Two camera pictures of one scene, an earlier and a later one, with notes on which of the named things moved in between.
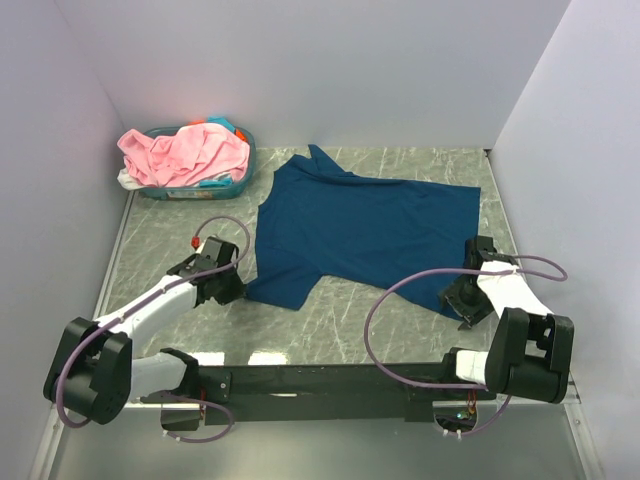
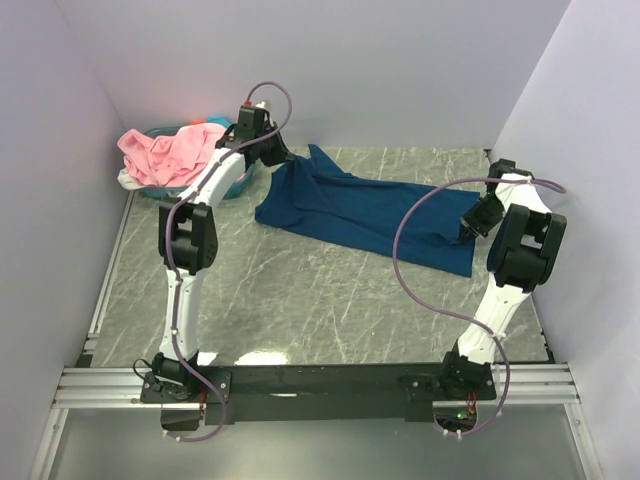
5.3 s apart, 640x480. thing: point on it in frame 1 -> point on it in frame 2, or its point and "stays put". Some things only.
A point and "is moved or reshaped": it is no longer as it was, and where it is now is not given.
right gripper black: x=469 y=315 -> x=480 y=229
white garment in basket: x=127 y=181 stays put
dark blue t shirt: x=316 y=218 is moved or reshaped
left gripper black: x=234 y=292 -> x=282 y=153
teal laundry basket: x=204 y=191 stays put
